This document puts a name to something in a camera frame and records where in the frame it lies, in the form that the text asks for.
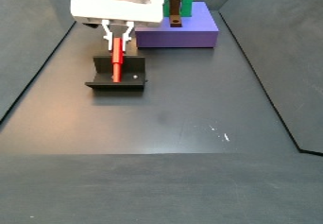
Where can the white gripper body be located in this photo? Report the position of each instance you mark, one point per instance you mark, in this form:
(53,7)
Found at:
(144,12)

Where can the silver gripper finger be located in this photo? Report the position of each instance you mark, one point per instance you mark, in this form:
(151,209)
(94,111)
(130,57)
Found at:
(126,34)
(108,34)

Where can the red peg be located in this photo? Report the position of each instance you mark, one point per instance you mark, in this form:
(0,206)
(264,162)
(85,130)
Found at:
(117,59)

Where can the purple board base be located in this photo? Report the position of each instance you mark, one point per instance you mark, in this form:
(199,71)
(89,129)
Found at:
(197,32)

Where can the brown slotted block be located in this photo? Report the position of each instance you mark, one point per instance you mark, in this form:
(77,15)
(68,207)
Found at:
(175,13)

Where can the green block left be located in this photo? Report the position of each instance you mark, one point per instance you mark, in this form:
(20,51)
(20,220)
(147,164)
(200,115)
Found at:
(165,8)

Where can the green block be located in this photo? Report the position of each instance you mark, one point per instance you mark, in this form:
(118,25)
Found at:
(165,8)
(185,8)

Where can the green block right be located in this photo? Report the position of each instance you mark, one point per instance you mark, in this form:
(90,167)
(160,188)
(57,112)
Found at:
(185,8)

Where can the black angled holder bracket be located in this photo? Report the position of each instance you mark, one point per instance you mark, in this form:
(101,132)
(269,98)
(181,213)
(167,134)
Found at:
(132,74)

